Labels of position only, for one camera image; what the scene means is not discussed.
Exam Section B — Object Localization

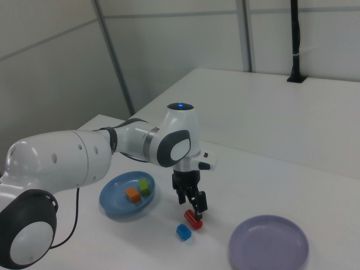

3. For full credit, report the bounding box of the orange block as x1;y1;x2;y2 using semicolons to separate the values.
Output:
124;187;142;203

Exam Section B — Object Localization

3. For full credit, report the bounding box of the green rectangular block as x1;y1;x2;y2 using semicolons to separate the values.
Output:
138;177;151;197

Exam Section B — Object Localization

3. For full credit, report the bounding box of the blue plate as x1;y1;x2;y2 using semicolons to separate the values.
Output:
98;170;156;219

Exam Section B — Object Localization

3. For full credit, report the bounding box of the red cylinder block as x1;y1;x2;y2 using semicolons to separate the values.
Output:
183;209;204;231

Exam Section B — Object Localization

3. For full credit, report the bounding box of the black pole with clamp base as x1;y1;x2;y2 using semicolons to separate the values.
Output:
286;0;307;84

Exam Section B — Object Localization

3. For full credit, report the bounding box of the blue cylinder block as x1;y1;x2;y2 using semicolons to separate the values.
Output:
175;223;193;242

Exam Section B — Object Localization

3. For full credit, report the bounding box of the purple plate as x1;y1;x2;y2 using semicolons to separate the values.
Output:
228;214;310;270

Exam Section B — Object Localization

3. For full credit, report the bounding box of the grey partition post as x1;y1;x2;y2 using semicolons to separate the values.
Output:
241;0;257;73
94;0;136;116

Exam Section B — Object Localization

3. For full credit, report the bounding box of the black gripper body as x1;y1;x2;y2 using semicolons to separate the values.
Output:
171;169;202;195

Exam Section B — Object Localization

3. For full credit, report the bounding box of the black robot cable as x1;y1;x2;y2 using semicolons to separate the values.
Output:
49;151;150;250

